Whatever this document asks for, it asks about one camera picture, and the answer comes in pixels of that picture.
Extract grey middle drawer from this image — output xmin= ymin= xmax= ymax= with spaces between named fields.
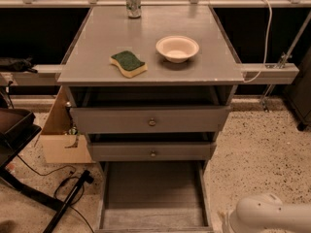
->
xmin=87 ymin=142 xmax=216 ymax=161

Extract grey drawer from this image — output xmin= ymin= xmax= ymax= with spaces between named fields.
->
xmin=70 ymin=106 xmax=230 ymax=134
xmin=87 ymin=142 xmax=216 ymax=161
xmin=95 ymin=161 xmax=213 ymax=233

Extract white cable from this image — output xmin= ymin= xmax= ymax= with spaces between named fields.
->
xmin=243 ymin=0 xmax=273 ymax=83

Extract grey bottom drawer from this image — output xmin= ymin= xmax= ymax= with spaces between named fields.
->
xmin=95 ymin=161 xmax=213 ymax=233

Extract black chair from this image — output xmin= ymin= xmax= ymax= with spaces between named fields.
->
xmin=0 ymin=108 xmax=93 ymax=233

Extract white paper bowl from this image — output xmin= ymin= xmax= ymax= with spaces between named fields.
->
xmin=155 ymin=36 xmax=199 ymax=63

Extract green yellow sponge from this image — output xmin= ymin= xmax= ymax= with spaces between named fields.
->
xmin=110 ymin=50 xmax=148 ymax=79

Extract grey top drawer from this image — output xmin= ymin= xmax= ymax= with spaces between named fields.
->
xmin=70 ymin=106 xmax=230 ymax=134

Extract black floor cable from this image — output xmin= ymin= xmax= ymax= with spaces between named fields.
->
xmin=16 ymin=153 xmax=95 ymax=233

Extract silver soda can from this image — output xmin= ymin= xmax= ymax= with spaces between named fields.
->
xmin=125 ymin=0 xmax=141 ymax=18

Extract dark cabinet at right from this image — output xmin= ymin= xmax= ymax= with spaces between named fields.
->
xmin=285 ymin=48 xmax=311 ymax=131

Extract black bag on rail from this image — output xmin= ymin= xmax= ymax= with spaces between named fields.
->
xmin=0 ymin=57 xmax=37 ymax=73

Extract metal rail frame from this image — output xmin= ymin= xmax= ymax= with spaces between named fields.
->
xmin=0 ymin=0 xmax=311 ymax=113

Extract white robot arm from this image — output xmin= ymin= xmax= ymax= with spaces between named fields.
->
xmin=223 ymin=193 xmax=311 ymax=233

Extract cardboard box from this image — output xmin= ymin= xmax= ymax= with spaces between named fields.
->
xmin=39 ymin=88 xmax=92 ymax=164

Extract grey wooden drawer cabinet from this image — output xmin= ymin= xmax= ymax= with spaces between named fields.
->
xmin=55 ymin=4 xmax=245 ymax=163

